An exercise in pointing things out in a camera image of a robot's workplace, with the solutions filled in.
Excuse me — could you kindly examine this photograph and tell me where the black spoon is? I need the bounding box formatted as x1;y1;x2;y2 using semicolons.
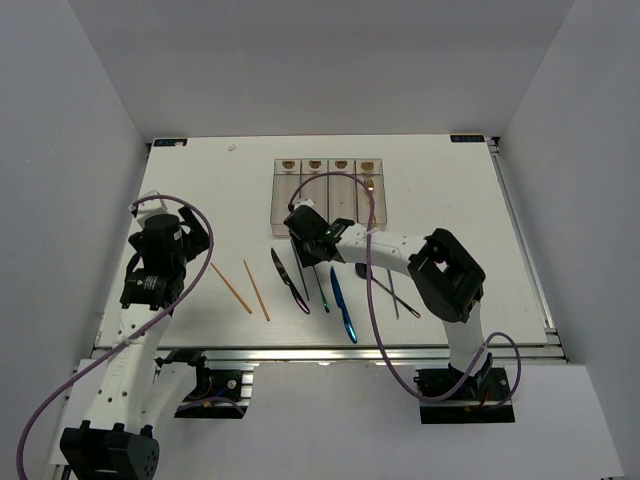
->
354;263;421;318

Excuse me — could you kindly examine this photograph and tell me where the black iridescent knife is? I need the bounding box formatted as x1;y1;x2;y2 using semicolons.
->
270;248;310;315

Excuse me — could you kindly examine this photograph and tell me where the left table corner label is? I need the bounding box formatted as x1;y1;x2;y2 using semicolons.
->
152;138;188;148

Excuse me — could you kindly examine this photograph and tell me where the iridescent fork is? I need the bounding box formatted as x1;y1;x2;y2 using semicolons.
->
312;266;330;314

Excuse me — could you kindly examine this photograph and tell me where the wooden chopstick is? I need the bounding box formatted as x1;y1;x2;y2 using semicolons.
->
243;259;271;322
210;262;253;315

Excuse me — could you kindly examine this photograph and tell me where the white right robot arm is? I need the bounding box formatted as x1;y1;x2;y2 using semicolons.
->
284;201;492;403

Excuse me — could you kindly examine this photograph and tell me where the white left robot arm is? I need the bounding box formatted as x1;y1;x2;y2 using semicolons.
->
59;191;214;479

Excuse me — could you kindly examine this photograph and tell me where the table corner label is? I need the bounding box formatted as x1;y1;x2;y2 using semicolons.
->
449;134;485;143
152;138;188;148

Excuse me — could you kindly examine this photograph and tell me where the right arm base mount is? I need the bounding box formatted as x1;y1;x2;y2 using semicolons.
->
414;368;516;425

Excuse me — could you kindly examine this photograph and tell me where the clear container far left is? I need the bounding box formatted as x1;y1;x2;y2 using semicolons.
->
270;159;301;238

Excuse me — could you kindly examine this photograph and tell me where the blue knife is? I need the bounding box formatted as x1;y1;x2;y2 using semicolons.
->
330;267;358;344

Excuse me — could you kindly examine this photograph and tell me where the grey metal chopstick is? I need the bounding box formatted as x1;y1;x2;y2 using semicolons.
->
387;269;400;320
290;239;310;301

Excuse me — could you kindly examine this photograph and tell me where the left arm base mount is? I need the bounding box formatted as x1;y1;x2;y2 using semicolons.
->
155;348;247;420

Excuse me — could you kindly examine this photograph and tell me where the gold fork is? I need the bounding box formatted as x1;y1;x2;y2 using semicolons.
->
364;175;375;212

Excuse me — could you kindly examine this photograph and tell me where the right table corner label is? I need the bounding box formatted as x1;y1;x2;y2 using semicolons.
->
449;134;485;143

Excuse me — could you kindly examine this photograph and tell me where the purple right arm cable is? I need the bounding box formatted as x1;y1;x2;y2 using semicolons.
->
288;172;526;404

